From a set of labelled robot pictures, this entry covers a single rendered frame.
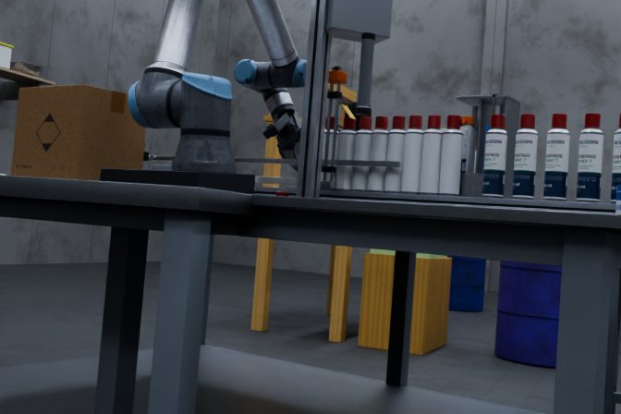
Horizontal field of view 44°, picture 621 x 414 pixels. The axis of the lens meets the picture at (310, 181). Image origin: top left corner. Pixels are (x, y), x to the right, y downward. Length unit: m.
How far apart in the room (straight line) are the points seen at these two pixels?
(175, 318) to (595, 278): 0.68
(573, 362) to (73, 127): 1.51
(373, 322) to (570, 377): 4.01
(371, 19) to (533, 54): 10.18
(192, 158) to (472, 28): 10.84
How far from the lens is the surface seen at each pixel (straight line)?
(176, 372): 1.36
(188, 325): 1.35
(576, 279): 1.22
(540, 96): 12.03
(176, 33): 1.94
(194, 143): 1.77
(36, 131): 2.37
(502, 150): 1.91
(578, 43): 12.15
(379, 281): 5.17
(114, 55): 11.66
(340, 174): 2.10
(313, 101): 2.00
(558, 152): 1.86
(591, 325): 1.22
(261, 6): 2.04
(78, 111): 2.23
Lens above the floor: 0.78
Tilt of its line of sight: 3 degrees up
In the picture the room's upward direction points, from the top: 5 degrees clockwise
